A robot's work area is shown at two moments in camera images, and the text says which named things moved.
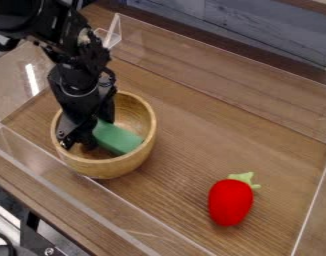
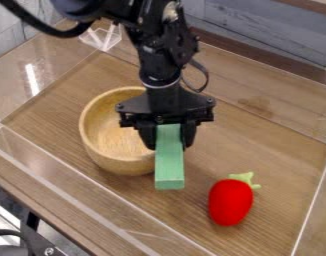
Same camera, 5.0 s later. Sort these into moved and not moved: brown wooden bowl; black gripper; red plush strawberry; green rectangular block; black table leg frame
Moved: brown wooden bowl; green rectangular block; black gripper
Not moved: black table leg frame; red plush strawberry
